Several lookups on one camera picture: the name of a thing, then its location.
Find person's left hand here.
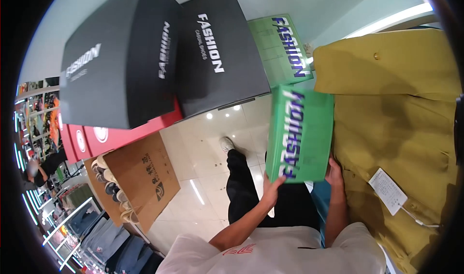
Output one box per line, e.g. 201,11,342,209
259,172,287,211

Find person's right hand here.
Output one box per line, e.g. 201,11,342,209
325,154,345,188

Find green shoe box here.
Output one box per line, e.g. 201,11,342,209
266,85,335,183
248,14,314,89

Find person's legs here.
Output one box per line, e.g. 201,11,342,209
219,136,322,228

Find blue cloth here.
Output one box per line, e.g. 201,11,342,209
311,181,331,247

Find white paper tag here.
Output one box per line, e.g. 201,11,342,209
368,168,409,216

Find mustard yellow jacket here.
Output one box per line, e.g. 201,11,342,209
313,28,462,274

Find person's body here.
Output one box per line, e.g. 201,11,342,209
156,221,387,274

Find brown cardboard box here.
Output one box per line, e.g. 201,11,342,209
84,132,181,234

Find black shoe box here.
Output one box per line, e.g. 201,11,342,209
177,0,271,118
59,0,184,130

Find white light strip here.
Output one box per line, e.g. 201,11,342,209
342,2,434,40

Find row of shoes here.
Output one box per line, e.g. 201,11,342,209
91,154,140,224

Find red shoe box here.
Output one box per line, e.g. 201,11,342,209
59,123,87,165
69,98,184,159

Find table with folded jeans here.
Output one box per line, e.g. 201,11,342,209
43,183,164,274

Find full shop shelf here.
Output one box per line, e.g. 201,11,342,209
14,76,61,162

